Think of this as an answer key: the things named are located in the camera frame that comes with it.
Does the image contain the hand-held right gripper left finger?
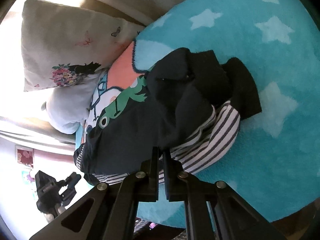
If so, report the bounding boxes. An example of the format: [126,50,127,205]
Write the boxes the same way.
[30,146,160,240]

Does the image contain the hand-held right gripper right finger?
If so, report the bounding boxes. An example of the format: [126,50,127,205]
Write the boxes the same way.
[163,150,287,240]

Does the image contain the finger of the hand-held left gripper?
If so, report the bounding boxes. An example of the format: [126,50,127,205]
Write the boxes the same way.
[61,172,82,207]

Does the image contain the dark navy dinosaur shirt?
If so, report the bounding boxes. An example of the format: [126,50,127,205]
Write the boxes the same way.
[81,75,217,184]

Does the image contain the striped white cloth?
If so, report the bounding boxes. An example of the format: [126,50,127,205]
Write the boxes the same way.
[74,100,242,183]

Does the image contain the white pillow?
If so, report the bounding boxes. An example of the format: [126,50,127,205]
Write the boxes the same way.
[41,69,108,135]

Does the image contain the blue star-print blanket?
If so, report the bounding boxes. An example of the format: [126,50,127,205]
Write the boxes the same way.
[134,0,318,230]

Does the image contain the black fleece garment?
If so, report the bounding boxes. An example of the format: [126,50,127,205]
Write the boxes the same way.
[146,47,262,120]

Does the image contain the orange cartoon-print blanket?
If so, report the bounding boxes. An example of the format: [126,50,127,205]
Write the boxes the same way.
[74,40,150,144]

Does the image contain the beige butterfly-print pillow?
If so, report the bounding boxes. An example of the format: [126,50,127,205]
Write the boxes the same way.
[20,0,145,92]

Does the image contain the teal wall picture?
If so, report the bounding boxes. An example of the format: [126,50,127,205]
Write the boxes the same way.
[21,169,38,188]

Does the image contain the red flower wall picture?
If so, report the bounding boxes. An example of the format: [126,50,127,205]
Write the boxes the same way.
[15,146,34,168]

